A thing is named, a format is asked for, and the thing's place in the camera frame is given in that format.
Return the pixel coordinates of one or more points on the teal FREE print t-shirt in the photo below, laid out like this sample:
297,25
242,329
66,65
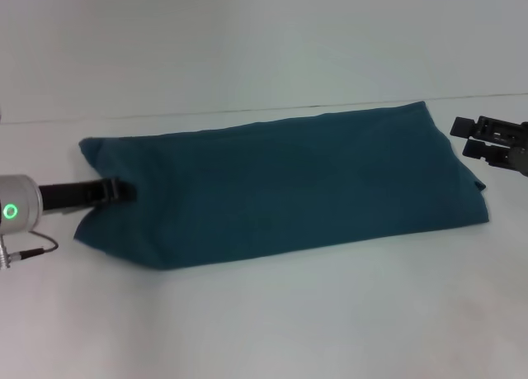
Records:
288,181

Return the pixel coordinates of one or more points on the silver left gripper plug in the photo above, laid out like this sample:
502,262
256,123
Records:
3,253

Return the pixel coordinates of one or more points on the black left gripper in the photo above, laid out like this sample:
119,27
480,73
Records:
70,195

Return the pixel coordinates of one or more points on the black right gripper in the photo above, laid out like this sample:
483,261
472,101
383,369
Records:
513,148

